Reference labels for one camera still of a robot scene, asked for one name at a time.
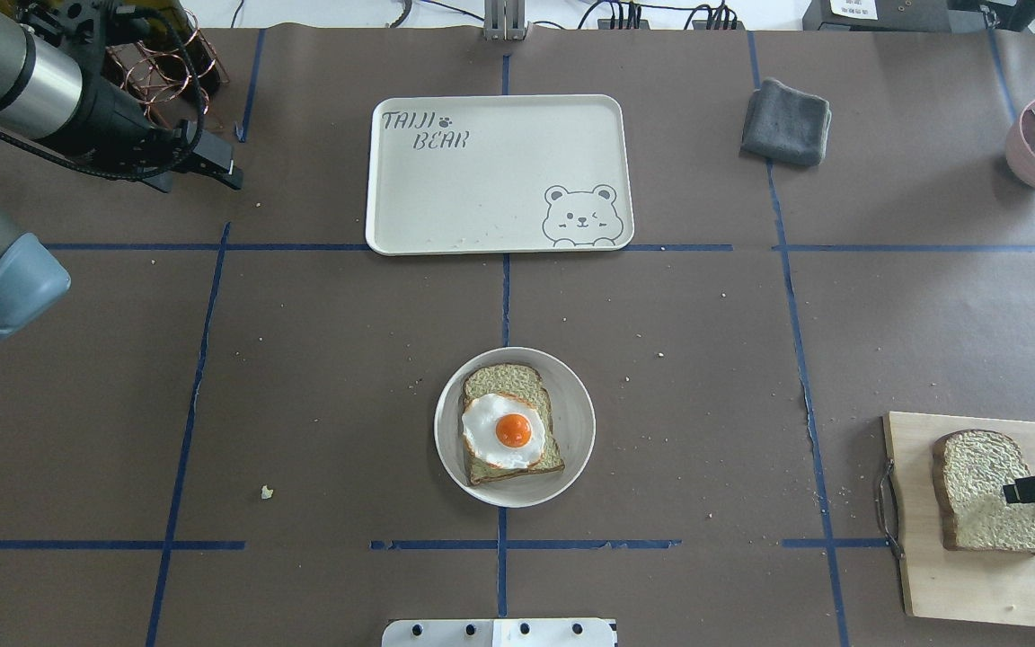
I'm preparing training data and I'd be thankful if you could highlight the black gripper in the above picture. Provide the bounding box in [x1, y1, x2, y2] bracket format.
[23, 0, 244, 194]

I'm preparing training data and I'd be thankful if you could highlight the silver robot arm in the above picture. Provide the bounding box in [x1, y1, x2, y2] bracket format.
[0, 1, 243, 340]

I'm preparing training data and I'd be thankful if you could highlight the cream bear tray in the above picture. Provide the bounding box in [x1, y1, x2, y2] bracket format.
[365, 94, 635, 255]

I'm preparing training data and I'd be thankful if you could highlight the wooden cutting board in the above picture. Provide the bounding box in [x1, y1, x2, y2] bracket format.
[883, 411, 1035, 626]

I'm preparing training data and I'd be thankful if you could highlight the fried egg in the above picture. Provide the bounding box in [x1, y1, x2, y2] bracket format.
[461, 393, 549, 468]

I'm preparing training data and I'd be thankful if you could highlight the white round plate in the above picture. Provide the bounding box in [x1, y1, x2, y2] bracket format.
[434, 347, 596, 509]

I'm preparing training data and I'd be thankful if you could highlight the folded grey cloth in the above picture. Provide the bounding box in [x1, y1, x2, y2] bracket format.
[739, 77, 831, 167]

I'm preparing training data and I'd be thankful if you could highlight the black computer box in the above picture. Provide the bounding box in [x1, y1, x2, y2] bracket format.
[801, 1, 990, 33]

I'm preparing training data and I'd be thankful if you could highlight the copper wire bottle rack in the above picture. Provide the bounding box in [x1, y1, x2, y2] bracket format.
[104, 26, 230, 134]

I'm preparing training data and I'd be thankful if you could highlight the aluminium frame post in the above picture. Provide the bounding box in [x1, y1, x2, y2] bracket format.
[483, 0, 529, 41]

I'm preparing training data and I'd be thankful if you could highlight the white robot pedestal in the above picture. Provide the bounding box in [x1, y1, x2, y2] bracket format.
[381, 617, 619, 646]

